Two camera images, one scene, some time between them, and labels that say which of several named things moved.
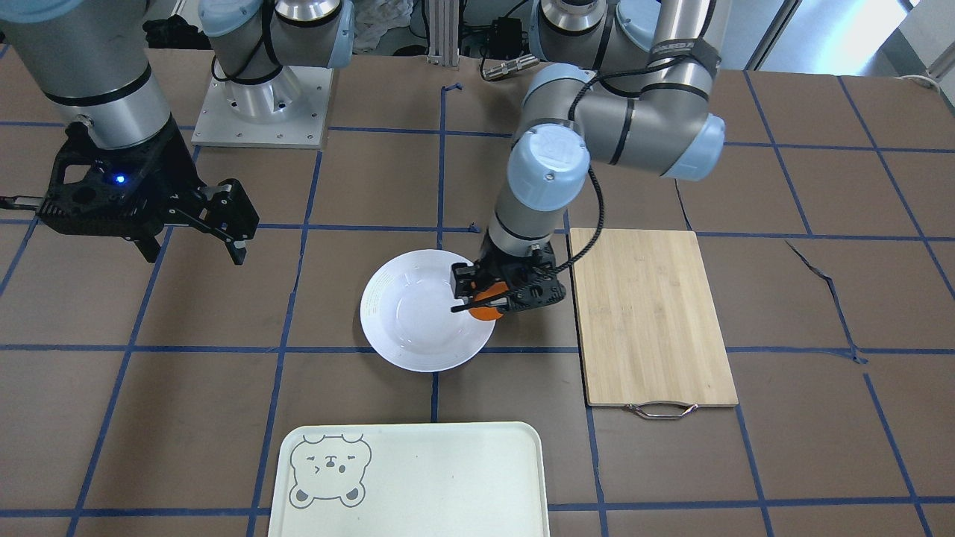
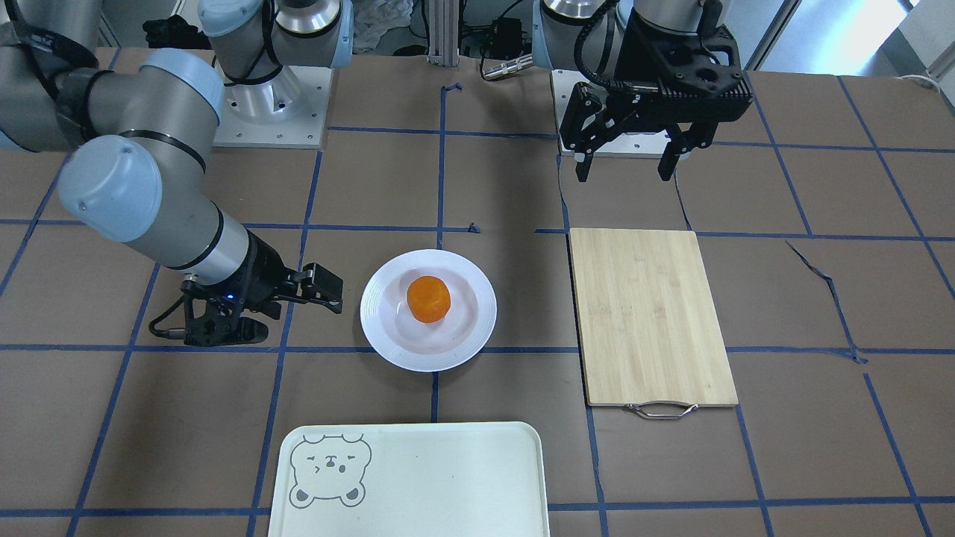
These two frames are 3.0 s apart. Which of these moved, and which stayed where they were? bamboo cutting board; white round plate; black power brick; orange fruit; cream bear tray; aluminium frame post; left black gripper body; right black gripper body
Moved: orange fruit; right black gripper body; left black gripper body
Stayed: white round plate; black power brick; bamboo cutting board; cream bear tray; aluminium frame post
